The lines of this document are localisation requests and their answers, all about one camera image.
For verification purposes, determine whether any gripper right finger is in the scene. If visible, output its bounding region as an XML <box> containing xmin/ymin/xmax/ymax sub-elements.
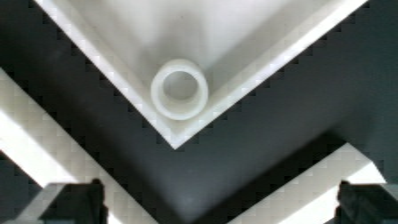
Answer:
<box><xmin>335</xmin><ymin>181</ymin><xmax>398</xmax><ymax>224</ymax></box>

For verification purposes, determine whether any white square table top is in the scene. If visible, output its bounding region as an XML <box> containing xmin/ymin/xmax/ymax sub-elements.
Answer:
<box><xmin>34</xmin><ymin>0</ymin><xmax>368</xmax><ymax>147</ymax></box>

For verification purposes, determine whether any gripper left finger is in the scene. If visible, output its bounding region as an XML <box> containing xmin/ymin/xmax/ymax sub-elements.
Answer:
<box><xmin>16</xmin><ymin>178</ymin><xmax>111</xmax><ymax>224</ymax></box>

